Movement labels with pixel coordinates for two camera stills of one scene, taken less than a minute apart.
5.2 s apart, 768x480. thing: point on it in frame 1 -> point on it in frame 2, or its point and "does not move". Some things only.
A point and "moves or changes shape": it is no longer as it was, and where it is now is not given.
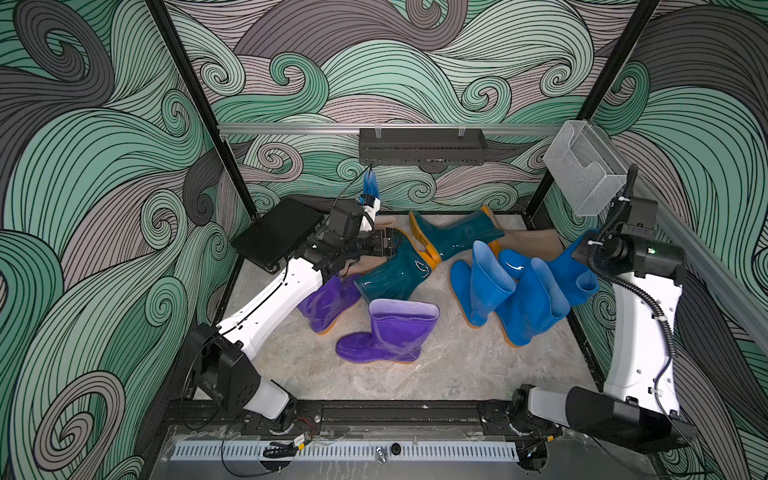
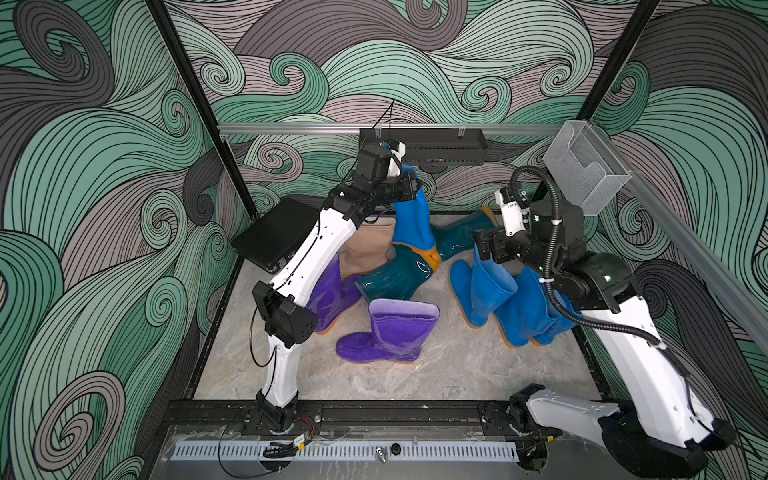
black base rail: (480, 417) does not move
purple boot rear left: (328, 302) does not move
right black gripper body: (586, 250) -> (503, 248)
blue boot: (478, 286) does not move
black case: (279, 233) does not move
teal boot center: (400, 276) does not move
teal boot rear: (437, 240) does not move
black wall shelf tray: (421, 147) does not move
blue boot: (371, 183) moves or changes shape
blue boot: (581, 279) moves or changes shape
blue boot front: (534, 306) does not move
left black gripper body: (365, 245) -> (394, 191)
